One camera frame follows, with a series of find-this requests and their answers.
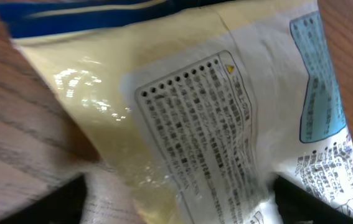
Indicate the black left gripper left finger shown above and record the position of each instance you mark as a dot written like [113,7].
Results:
[62,206]

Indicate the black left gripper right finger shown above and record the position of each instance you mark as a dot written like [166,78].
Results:
[297,206]

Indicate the cream blue snack bag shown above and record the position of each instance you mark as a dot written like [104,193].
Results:
[198,105]

